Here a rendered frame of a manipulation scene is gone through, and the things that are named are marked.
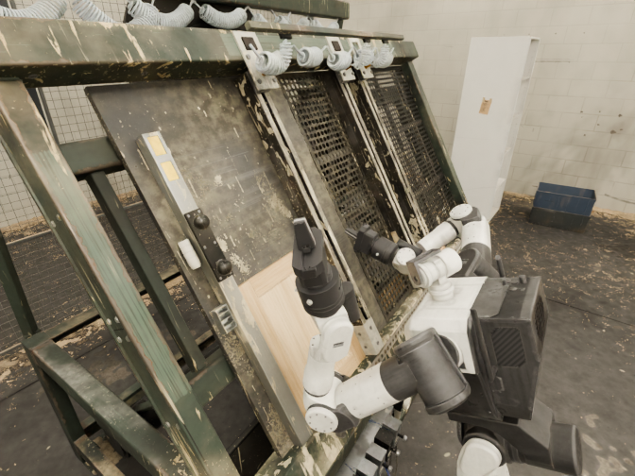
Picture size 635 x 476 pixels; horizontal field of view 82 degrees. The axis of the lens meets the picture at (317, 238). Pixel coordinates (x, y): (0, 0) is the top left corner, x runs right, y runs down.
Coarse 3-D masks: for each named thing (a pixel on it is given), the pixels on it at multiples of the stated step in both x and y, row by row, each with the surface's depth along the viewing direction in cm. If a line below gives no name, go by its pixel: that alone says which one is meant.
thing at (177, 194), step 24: (144, 144) 92; (168, 192) 93; (192, 240) 96; (216, 288) 98; (240, 312) 99; (240, 336) 100; (264, 360) 101; (264, 384) 103; (288, 408) 103; (288, 432) 105
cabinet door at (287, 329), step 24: (288, 264) 119; (240, 288) 103; (264, 288) 109; (288, 288) 117; (264, 312) 107; (288, 312) 115; (264, 336) 105; (288, 336) 112; (312, 336) 119; (288, 360) 110; (360, 360) 134; (288, 384) 108
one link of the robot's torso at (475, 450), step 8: (472, 440) 97; (480, 440) 96; (464, 448) 99; (472, 448) 96; (480, 448) 94; (488, 448) 94; (464, 456) 99; (472, 456) 97; (480, 456) 95; (488, 456) 94; (496, 456) 93; (464, 464) 100; (472, 464) 98; (480, 464) 96; (488, 464) 95; (496, 464) 93; (464, 472) 101; (472, 472) 99; (480, 472) 98; (488, 472) 96; (496, 472) 103; (504, 472) 107
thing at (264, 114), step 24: (240, 48) 113; (264, 96) 122; (264, 120) 121; (264, 144) 125; (288, 144) 124; (288, 168) 123; (288, 192) 127; (312, 192) 128; (312, 216) 125; (336, 264) 128; (360, 312) 132; (360, 336) 134
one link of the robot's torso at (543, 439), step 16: (448, 416) 100; (464, 416) 97; (480, 416) 94; (544, 416) 93; (496, 432) 93; (512, 432) 90; (528, 432) 88; (544, 432) 89; (560, 432) 89; (576, 432) 90; (512, 448) 93; (528, 448) 89; (544, 448) 87; (560, 448) 87; (576, 448) 87; (528, 464) 93; (544, 464) 89; (560, 464) 87; (576, 464) 85
